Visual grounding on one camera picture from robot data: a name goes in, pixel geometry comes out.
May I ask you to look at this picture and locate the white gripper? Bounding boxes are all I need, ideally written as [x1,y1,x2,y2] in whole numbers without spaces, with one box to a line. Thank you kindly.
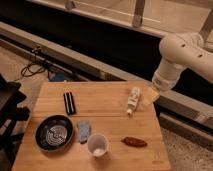
[142,59,185,106]

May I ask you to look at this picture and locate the blue object on floor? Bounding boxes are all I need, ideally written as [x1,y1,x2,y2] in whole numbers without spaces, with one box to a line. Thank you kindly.
[50,73,65,82]

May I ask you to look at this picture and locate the dark ceramic bowl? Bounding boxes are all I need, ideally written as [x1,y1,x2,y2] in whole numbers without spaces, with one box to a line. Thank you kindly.
[35,115,74,152]

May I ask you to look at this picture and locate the blue grey cloth piece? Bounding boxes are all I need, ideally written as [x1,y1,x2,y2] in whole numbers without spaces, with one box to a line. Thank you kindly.
[77,121,91,144]

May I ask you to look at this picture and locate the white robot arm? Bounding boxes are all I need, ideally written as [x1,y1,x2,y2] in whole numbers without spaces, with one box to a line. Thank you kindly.
[142,32,213,106]

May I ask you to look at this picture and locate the black rectangular remote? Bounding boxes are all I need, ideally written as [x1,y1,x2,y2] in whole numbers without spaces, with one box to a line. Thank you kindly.
[63,92,76,115]

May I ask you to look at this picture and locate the brown chili pepper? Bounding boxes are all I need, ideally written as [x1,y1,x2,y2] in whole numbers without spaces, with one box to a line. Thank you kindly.
[122,137,147,147]

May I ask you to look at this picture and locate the black tripod stand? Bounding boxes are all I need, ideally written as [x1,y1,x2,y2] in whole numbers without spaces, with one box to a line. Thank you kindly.
[0,73,31,158]

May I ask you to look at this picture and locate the white tube bottle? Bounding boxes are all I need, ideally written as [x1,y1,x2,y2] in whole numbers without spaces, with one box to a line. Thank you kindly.
[127,87,141,116]

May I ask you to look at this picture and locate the black cable on floor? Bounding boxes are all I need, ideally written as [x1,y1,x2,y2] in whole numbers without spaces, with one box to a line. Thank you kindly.
[19,46,54,79]

